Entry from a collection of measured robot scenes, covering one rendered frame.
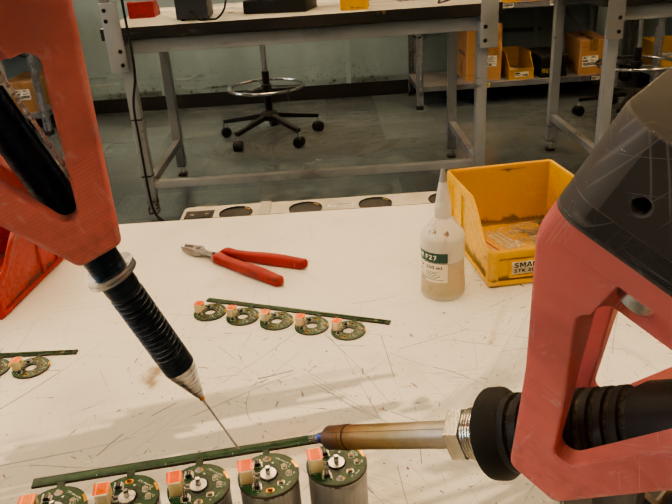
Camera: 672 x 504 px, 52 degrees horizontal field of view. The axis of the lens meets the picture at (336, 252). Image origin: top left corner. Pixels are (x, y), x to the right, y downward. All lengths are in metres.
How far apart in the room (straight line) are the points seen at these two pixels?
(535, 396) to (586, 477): 0.02
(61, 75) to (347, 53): 4.49
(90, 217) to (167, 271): 0.42
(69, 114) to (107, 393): 0.31
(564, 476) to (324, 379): 0.29
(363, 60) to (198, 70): 1.08
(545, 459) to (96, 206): 0.13
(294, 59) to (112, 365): 4.23
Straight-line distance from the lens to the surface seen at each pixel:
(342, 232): 0.65
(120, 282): 0.22
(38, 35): 0.18
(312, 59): 4.66
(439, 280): 0.52
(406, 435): 0.21
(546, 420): 0.17
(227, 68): 4.71
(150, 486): 0.30
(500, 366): 0.46
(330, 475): 0.29
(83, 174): 0.20
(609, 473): 0.17
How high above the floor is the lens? 1.01
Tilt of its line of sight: 25 degrees down
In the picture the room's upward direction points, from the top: 4 degrees counter-clockwise
